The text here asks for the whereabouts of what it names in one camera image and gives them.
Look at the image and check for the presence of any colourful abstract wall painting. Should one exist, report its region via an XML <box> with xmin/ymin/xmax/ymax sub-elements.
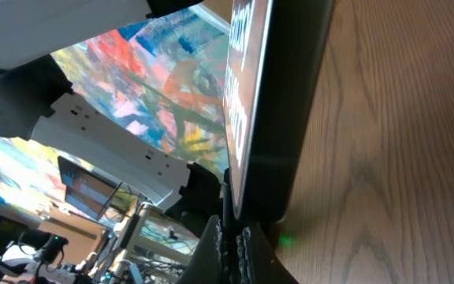
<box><xmin>0</xmin><ymin>9</ymin><xmax>229</xmax><ymax>219</ymax></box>

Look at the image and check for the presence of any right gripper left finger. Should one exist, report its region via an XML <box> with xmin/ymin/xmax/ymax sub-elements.
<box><xmin>176</xmin><ymin>215</ymin><xmax>222</xmax><ymax>284</ymax></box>

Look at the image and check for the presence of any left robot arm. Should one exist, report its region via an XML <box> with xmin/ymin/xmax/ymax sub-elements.
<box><xmin>0</xmin><ymin>0</ymin><xmax>221</xmax><ymax>236</ymax></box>

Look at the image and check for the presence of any laptop with lit screen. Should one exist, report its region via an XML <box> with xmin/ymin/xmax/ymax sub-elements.
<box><xmin>58</xmin><ymin>156</ymin><xmax>121</xmax><ymax>220</ymax></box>

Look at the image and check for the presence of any white metal rack frame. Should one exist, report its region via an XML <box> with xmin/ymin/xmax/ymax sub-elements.
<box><xmin>108</xmin><ymin>203</ymin><xmax>199</xmax><ymax>283</ymax></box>

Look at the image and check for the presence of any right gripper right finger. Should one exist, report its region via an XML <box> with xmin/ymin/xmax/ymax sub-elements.
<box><xmin>236</xmin><ymin>224</ymin><xmax>298</xmax><ymax>284</ymax></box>

